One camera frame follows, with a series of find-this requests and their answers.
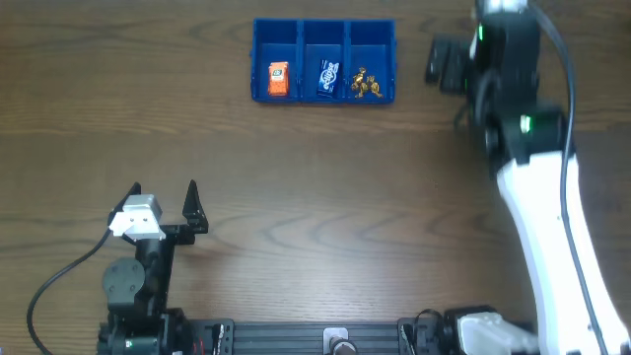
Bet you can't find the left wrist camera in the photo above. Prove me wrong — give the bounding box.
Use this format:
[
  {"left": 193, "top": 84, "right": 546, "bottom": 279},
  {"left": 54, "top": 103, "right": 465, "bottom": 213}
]
[{"left": 107, "top": 193, "right": 167, "bottom": 243}]

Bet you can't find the black cable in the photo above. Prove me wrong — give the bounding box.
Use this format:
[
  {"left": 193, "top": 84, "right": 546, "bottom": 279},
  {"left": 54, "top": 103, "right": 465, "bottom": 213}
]
[
  {"left": 529, "top": 0, "right": 578, "bottom": 164},
  {"left": 26, "top": 228, "right": 114, "bottom": 355}
]

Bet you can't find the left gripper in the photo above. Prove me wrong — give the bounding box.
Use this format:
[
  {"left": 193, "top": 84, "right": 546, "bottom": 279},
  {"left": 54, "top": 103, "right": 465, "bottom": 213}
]
[{"left": 107, "top": 178, "right": 210, "bottom": 247}]

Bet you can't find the blue tray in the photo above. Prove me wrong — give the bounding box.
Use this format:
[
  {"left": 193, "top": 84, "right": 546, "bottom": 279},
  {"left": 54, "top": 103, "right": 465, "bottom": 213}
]
[{"left": 249, "top": 18, "right": 397, "bottom": 106}]

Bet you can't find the blue candy pack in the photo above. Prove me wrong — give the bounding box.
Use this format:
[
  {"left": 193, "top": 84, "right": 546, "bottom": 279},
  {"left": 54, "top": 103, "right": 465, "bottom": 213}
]
[{"left": 315, "top": 58, "right": 342, "bottom": 99}]

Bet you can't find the orange candy box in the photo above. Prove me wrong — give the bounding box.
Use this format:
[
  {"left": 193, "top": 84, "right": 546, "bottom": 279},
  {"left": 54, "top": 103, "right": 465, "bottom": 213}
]
[{"left": 267, "top": 60, "right": 291, "bottom": 98}]

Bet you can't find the gold candy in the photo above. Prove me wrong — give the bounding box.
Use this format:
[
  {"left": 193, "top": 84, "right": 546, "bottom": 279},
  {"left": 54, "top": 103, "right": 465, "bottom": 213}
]
[{"left": 367, "top": 75, "right": 386, "bottom": 99}]

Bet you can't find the mounting rail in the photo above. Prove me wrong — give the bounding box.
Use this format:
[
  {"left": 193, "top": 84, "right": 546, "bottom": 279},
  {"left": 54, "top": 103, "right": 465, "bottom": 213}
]
[{"left": 186, "top": 308, "right": 446, "bottom": 355}]

